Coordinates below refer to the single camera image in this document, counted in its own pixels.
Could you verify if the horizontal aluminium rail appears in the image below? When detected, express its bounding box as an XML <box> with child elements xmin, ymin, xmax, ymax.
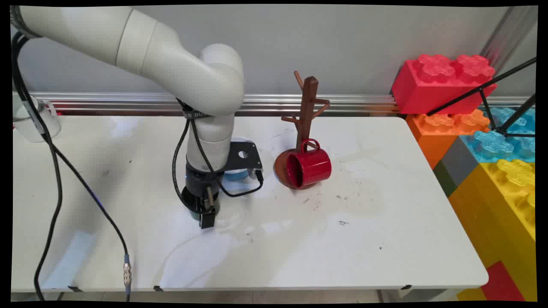
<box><xmin>12</xmin><ymin>92</ymin><xmax>536</xmax><ymax>117</ymax></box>

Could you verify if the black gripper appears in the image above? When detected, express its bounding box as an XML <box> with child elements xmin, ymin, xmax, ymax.
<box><xmin>185</xmin><ymin>168</ymin><xmax>223</xmax><ymax>230</ymax></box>

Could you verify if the slanted aluminium profile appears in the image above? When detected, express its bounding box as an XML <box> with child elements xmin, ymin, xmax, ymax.
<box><xmin>479</xmin><ymin>6</ymin><xmax>538</xmax><ymax>70</ymax></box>

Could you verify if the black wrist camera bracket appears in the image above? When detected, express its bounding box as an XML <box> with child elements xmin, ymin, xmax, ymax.
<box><xmin>223</xmin><ymin>141</ymin><xmax>263</xmax><ymax>172</ymax></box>

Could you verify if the red ceramic mug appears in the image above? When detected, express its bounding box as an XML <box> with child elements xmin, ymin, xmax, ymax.
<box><xmin>285</xmin><ymin>138</ymin><xmax>333</xmax><ymax>190</ymax></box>

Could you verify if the dark green mug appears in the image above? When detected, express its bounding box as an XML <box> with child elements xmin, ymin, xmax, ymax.
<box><xmin>181</xmin><ymin>186</ymin><xmax>221</xmax><ymax>221</ymax></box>

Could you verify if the black velcro strap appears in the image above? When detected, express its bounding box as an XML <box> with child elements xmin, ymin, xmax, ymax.
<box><xmin>176</xmin><ymin>98</ymin><xmax>211</xmax><ymax>120</ymax></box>

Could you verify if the yellow giant toy brick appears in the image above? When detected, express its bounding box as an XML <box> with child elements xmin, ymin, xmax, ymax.
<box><xmin>447</xmin><ymin>159</ymin><xmax>537</xmax><ymax>302</ymax></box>

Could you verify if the small red flat brick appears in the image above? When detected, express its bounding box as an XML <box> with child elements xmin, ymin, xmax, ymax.
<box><xmin>481</xmin><ymin>261</ymin><xmax>526</xmax><ymax>302</ymax></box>

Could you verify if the black camera cable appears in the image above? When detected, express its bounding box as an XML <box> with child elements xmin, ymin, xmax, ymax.
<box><xmin>189</xmin><ymin>119</ymin><xmax>265</xmax><ymax>198</ymax></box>

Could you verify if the brown wooden mug tree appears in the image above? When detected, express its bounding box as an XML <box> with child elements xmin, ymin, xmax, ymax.
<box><xmin>274</xmin><ymin>71</ymin><xmax>331</xmax><ymax>190</ymax></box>

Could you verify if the blue giant toy brick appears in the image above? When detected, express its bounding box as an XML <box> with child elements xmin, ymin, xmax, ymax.
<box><xmin>460</xmin><ymin>107</ymin><xmax>536</xmax><ymax>163</ymax></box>

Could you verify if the black cable with metal connector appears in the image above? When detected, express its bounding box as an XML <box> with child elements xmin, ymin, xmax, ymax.
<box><xmin>41</xmin><ymin>133</ymin><xmax>132</xmax><ymax>302</ymax></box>

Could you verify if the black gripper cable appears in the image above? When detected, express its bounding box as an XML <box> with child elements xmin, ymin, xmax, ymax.
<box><xmin>172</xmin><ymin>119</ymin><xmax>191</xmax><ymax>207</ymax></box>

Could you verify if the orange giant toy brick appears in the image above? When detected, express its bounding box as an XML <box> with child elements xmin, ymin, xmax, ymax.
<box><xmin>405</xmin><ymin>109</ymin><xmax>491</xmax><ymax>170</ymax></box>

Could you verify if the thick black cable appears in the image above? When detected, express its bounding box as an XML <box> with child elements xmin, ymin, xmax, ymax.
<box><xmin>11</xmin><ymin>31</ymin><xmax>64</xmax><ymax>302</ymax></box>

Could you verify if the red giant toy brick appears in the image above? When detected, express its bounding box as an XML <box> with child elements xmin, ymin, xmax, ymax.
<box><xmin>391</xmin><ymin>53</ymin><xmax>497</xmax><ymax>116</ymax></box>

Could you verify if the green giant toy brick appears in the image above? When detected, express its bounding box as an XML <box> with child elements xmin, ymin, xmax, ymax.
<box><xmin>433</xmin><ymin>160</ymin><xmax>459</xmax><ymax>198</ymax></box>

